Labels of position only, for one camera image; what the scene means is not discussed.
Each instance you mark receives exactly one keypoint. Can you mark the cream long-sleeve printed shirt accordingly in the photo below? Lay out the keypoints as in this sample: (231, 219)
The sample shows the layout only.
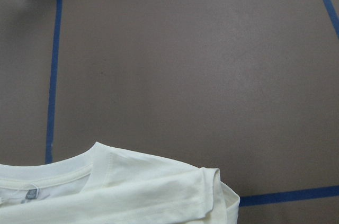
(112, 185)

